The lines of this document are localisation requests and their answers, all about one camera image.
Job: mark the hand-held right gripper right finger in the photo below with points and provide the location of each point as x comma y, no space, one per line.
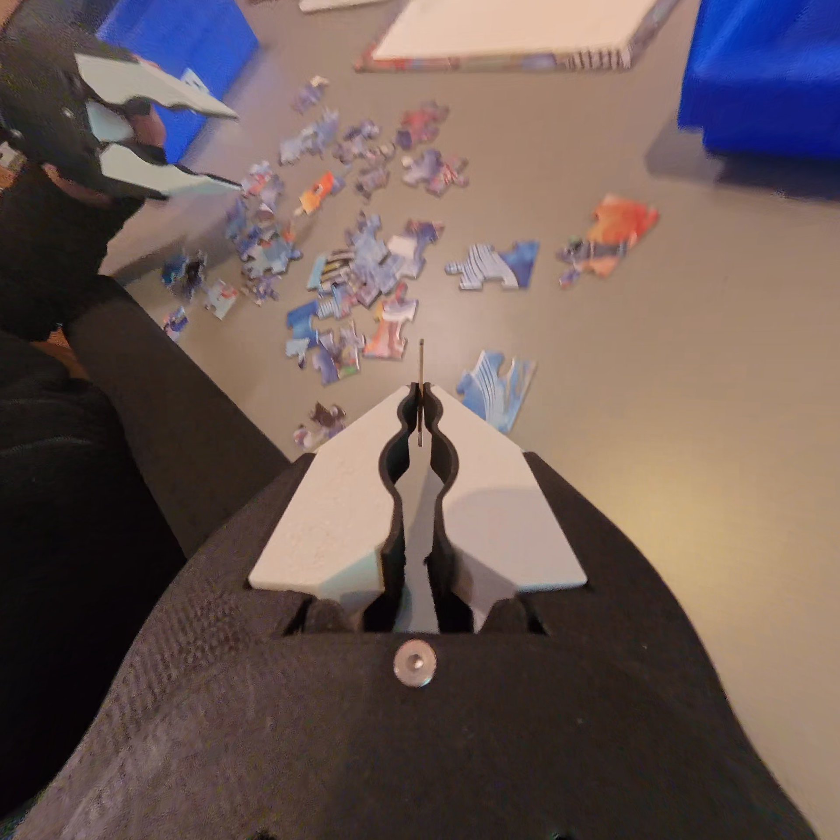
512,525

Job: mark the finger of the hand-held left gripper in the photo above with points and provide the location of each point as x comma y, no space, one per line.
131,79
151,174

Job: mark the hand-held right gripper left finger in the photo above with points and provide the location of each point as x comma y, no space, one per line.
321,525

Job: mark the blue plastic bin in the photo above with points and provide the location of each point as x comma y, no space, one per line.
184,33

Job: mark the single jigsaw puzzle piece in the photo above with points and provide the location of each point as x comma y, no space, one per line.
492,394

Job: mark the pile of jigsaw puzzle pieces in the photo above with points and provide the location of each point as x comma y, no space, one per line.
492,266

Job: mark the person's left forearm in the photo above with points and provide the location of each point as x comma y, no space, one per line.
52,262

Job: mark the person's left hand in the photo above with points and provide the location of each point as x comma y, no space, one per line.
151,128

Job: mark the dark perforated panel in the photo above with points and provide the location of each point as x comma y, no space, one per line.
164,407

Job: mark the puzzle board with colourful border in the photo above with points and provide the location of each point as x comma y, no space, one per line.
512,19

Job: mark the blue plastic object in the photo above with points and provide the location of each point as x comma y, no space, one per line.
761,79

